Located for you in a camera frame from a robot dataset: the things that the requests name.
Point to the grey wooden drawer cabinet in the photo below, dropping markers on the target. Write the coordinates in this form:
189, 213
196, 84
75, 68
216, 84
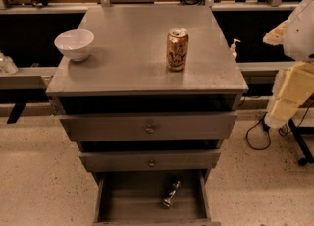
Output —
126, 72

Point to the grey top drawer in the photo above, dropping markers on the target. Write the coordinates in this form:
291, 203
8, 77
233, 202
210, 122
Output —
149, 126

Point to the black stand leg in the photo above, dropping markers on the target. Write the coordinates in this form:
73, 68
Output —
298, 133

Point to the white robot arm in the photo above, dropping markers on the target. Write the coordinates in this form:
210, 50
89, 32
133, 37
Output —
299, 34

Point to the grey open bottom drawer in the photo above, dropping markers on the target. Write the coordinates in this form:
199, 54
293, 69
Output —
135, 199

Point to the white ceramic bowl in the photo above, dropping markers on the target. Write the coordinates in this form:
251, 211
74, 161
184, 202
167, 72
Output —
75, 44

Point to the gold soda can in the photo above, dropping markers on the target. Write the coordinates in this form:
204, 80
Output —
177, 46

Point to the grey middle drawer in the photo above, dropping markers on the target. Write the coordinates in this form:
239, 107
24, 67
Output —
149, 160

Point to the white pump bottle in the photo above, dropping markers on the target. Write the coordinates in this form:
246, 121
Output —
233, 47

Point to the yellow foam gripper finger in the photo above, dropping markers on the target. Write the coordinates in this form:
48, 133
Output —
277, 35
292, 88

